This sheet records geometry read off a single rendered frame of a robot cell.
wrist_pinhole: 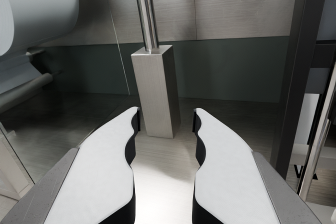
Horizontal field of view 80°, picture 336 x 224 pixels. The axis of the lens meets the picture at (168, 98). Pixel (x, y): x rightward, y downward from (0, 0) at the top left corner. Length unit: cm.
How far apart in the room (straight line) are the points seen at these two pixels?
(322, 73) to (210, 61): 49
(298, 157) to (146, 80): 38
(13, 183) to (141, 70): 40
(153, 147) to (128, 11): 50
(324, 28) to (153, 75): 37
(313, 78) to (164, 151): 42
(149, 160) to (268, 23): 55
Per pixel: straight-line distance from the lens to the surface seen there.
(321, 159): 39
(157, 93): 56
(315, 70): 33
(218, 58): 77
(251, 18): 73
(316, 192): 56
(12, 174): 60
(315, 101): 48
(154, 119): 62
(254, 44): 75
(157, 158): 59
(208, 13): 73
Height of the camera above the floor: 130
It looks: 28 degrees down
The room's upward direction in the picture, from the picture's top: 8 degrees counter-clockwise
